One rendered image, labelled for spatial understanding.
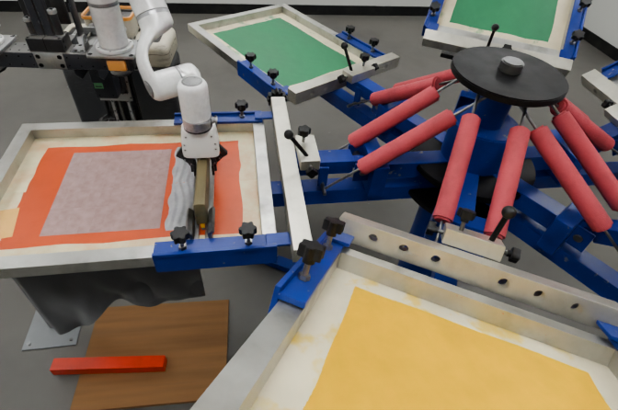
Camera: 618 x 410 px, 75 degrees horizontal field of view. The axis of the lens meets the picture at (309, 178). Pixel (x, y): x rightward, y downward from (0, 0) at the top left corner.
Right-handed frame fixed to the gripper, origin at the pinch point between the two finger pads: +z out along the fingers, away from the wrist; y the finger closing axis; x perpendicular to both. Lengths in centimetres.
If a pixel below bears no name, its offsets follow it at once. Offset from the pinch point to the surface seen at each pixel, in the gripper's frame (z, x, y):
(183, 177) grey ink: 5.7, -2.3, 6.8
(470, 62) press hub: -30, -5, -76
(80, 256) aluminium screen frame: 2.5, 27.1, 28.3
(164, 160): 6.0, -11.4, 13.5
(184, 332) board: 100, -1, 19
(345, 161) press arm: -2.4, 2.9, -41.8
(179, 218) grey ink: 5.3, 14.5, 6.6
